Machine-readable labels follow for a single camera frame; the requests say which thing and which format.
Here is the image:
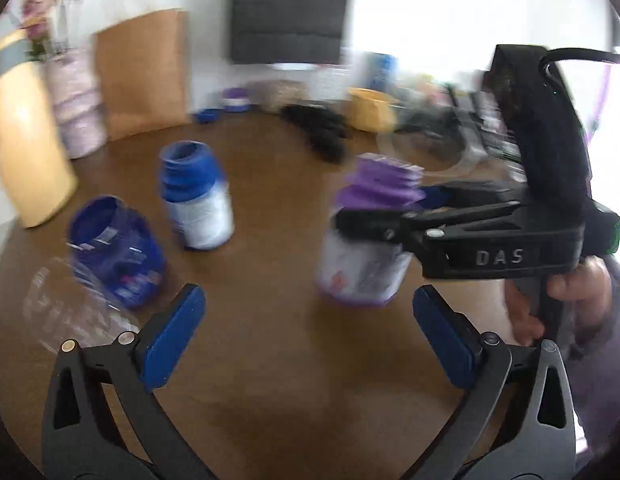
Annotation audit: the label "person's right hand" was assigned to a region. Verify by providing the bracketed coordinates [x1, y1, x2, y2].
[504, 257, 612, 347]

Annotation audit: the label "purple bottle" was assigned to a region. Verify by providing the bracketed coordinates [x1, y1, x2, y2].
[317, 153, 425, 307]

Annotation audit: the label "black electronics pile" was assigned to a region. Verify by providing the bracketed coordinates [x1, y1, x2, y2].
[392, 72, 526, 182]

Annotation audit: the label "grey purple sleeve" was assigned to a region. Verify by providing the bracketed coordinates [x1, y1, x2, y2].
[566, 257, 620, 455]

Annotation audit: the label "yellow mug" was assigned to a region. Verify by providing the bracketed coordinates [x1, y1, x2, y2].
[347, 88, 399, 133]

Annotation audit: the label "black cloth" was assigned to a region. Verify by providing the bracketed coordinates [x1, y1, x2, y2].
[279, 104, 347, 164]

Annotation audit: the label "blue packet in bag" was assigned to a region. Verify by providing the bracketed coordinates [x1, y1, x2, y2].
[366, 53, 397, 92]

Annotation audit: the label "wide dark blue jar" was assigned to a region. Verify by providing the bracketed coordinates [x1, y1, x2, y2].
[66, 195, 165, 310]

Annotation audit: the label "clear jar with grains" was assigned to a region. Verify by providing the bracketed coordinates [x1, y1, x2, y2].
[260, 79, 308, 114]

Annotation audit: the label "tall blue bottle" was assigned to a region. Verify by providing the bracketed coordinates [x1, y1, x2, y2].
[159, 140, 234, 250]

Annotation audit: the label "purple and white cap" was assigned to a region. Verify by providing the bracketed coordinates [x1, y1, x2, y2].
[221, 87, 251, 113]

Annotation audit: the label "blue bottle cap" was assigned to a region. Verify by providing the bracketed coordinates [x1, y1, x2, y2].
[193, 108, 222, 125]

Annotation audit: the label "black paper bag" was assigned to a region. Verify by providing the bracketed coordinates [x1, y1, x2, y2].
[229, 0, 348, 65]

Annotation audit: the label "cream thermos jug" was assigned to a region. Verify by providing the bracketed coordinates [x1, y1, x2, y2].
[0, 29, 78, 229]

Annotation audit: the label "brown paper bag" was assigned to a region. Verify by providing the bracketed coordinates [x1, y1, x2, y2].
[94, 9, 191, 141]

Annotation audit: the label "pink ceramic vase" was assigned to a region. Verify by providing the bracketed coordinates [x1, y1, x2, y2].
[44, 49, 107, 159]

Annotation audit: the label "dried pink flowers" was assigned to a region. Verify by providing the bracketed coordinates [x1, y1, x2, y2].
[20, 0, 83, 62]

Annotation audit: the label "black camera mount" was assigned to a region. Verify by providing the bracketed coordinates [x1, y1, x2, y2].
[488, 44, 590, 212]

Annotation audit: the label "black cable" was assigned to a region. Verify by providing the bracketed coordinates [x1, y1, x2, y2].
[537, 48, 620, 74]

